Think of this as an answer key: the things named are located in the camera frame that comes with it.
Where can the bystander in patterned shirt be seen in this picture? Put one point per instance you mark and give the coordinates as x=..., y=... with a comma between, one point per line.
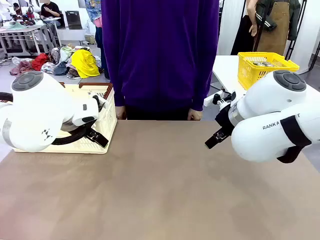
x=93, y=12

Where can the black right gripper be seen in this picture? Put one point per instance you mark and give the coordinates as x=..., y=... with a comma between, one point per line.
x=225, y=120

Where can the person's right hand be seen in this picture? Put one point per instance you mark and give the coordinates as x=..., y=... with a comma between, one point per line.
x=121, y=112

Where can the yellow plastic basket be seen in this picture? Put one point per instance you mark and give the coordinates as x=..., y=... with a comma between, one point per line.
x=250, y=75

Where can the person in purple sweater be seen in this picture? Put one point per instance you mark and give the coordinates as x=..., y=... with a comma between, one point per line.
x=160, y=50

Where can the dark blue cloth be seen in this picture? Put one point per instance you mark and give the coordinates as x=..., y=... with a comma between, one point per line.
x=60, y=70

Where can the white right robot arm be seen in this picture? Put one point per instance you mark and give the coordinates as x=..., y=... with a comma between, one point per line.
x=262, y=105

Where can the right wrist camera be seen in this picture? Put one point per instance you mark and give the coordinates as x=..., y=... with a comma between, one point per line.
x=225, y=100

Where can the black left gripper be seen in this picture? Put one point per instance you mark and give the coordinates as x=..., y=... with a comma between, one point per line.
x=91, y=128

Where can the red cloth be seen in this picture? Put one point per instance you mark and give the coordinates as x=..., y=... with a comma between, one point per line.
x=40, y=62

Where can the white patterned cloth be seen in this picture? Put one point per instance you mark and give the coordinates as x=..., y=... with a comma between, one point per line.
x=47, y=67

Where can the bystander bare hand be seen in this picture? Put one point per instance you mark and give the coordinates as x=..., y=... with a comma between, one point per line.
x=253, y=30

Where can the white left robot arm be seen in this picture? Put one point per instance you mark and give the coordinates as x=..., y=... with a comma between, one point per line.
x=37, y=105

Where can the silver cans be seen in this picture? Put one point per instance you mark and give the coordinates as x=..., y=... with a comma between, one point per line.
x=262, y=64

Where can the person's left forearm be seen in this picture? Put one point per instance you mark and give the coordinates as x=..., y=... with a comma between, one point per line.
x=202, y=92

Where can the person's left hand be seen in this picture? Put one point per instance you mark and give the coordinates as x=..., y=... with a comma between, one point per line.
x=195, y=115

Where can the pink patterned cloth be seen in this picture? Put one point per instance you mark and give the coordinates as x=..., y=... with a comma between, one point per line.
x=22, y=67

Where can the black chair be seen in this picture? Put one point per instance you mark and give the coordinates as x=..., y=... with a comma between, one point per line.
x=73, y=20

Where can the person's right forearm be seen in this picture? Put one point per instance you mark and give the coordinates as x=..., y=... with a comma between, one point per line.
x=113, y=87

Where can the seated person in black shirt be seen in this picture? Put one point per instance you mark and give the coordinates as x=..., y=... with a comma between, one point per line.
x=50, y=11

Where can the black hanging garment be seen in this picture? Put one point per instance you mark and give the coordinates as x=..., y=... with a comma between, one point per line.
x=241, y=40

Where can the grey workbench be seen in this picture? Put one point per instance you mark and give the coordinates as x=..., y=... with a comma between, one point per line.
x=22, y=28

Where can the white side table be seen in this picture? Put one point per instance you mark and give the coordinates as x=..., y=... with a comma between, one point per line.
x=225, y=70

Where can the bystander in brown apron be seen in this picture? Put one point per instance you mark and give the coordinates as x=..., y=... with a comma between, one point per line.
x=275, y=25

